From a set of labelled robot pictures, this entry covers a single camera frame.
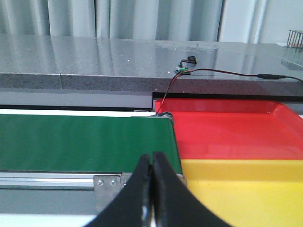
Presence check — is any yellow plastic tray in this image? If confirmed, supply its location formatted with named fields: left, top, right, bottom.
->
left=181, top=159, right=303, bottom=227

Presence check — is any green conveyor belt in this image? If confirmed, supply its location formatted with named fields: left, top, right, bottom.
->
left=0, top=114, right=182, bottom=174

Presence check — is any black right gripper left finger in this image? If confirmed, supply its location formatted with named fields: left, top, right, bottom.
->
left=88, top=154, right=152, bottom=227

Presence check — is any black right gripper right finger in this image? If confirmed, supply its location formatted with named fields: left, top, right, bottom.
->
left=152, top=152, right=230, bottom=227

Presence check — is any grey stone counter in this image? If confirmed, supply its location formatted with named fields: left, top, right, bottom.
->
left=0, top=34, right=303, bottom=97

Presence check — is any grey curtain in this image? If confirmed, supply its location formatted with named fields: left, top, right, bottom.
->
left=0, top=0, right=303, bottom=44

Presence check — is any small green circuit board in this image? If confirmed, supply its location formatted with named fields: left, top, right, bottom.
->
left=174, top=56, right=197, bottom=75

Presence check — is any red plastic tray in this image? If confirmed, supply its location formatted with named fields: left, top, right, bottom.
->
left=155, top=98, right=303, bottom=160

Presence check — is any aluminium conveyor frame rail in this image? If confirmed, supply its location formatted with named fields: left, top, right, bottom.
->
left=0, top=172, right=132, bottom=215

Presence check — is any metal wire rack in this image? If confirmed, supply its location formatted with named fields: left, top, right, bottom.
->
left=286, top=30, right=303, bottom=51

